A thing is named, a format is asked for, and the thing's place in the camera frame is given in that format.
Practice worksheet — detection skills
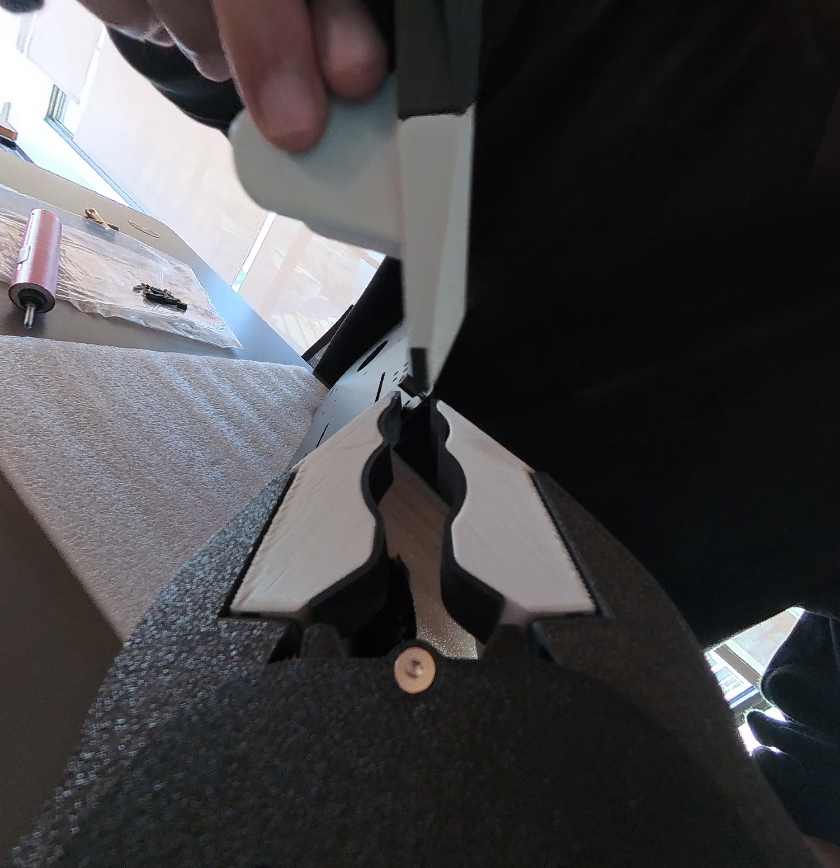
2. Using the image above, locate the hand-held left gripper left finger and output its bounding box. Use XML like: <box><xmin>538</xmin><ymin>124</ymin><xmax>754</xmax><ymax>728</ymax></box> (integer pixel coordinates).
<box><xmin>227</xmin><ymin>391</ymin><xmax>403</xmax><ymax>621</ymax></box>

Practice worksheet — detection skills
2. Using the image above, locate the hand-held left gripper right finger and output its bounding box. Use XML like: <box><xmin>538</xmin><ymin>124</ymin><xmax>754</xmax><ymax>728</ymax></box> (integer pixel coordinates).
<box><xmin>430</xmin><ymin>399</ymin><xmax>597</xmax><ymax>626</ymax></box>

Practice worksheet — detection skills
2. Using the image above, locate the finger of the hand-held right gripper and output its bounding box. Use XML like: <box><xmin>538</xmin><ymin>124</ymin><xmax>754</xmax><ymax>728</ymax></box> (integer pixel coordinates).
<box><xmin>400</xmin><ymin>110</ymin><xmax>477</xmax><ymax>396</ymax></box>

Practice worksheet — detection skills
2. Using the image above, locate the black metal plate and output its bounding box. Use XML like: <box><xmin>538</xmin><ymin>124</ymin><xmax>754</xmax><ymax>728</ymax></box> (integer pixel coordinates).
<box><xmin>291</xmin><ymin>319</ymin><xmax>462</xmax><ymax>591</ymax></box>

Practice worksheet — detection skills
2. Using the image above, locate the dark grey desk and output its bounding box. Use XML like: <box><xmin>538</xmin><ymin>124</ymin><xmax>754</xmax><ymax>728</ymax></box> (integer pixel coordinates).
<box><xmin>0</xmin><ymin>176</ymin><xmax>319</xmax><ymax>868</ymax></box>

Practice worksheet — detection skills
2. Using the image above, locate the person's right hand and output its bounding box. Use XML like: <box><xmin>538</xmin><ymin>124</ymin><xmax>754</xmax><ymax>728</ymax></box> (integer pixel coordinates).
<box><xmin>145</xmin><ymin>0</ymin><xmax>390</xmax><ymax>153</ymax></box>

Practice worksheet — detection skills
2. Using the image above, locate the window with roller blinds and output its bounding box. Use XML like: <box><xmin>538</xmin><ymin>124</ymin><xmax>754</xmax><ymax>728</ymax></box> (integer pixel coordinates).
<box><xmin>13</xmin><ymin>0</ymin><xmax>394</xmax><ymax>354</ymax></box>

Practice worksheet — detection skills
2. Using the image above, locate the white foam sheet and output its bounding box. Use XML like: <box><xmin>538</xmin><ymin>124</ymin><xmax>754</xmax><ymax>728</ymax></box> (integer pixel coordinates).
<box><xmin>0</xmin><ymin>332</ymin><xmax>482</xmax><ymax>660</ymax></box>

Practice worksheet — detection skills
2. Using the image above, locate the pile of black screws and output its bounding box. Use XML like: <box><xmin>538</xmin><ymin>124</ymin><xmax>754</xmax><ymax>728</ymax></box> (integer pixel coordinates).
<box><xmin>133</xmin><ymin>281</ymin><xmax>188</xmax><ymax>313</ymax></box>

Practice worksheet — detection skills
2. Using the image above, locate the large clear plastic bag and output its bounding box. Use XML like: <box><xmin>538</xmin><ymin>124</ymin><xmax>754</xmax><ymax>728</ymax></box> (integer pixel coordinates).
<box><xmin>0</xmin><ymin>197</ymin><xmax>243</xmax><ymax>350</ymax></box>

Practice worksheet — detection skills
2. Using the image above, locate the clear window pane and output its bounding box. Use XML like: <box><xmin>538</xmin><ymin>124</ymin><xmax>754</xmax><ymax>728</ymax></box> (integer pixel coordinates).
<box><xmin>705</xmin><ymin>607</ymin><xmax>807</xmax><ymax>733</ymax></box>

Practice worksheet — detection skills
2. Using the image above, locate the pink electric screwdriver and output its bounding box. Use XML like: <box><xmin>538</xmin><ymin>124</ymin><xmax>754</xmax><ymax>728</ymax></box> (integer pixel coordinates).
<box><xmin>8</xmin><ymin>208</ymin><xmax>63</xmax><ymax>331</ymax></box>

